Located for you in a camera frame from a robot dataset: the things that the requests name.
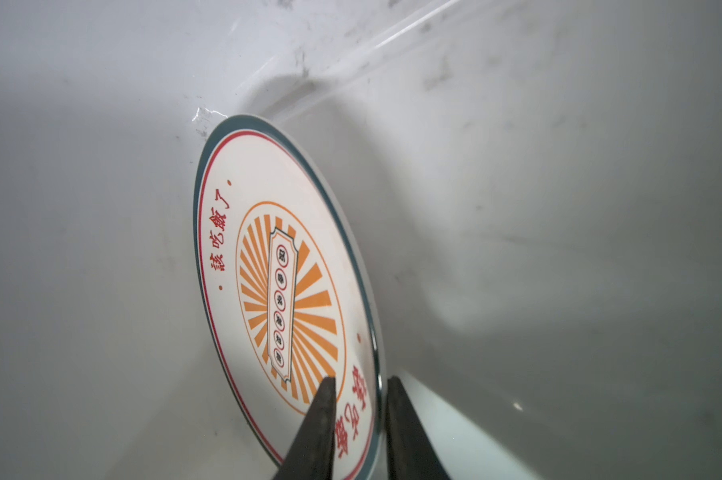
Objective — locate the white plastic bin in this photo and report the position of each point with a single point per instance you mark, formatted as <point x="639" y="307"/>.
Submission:
<point x="535" y="188"/>

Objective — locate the white plate orange sunburst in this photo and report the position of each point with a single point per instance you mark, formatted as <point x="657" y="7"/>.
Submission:
<point x="286" y="294"/>

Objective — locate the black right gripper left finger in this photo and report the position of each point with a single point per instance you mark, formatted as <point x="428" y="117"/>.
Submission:
<point x="311" y="455"/>

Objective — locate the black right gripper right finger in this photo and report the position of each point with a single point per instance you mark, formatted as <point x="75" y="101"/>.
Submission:
<point x="410" y="454"/>

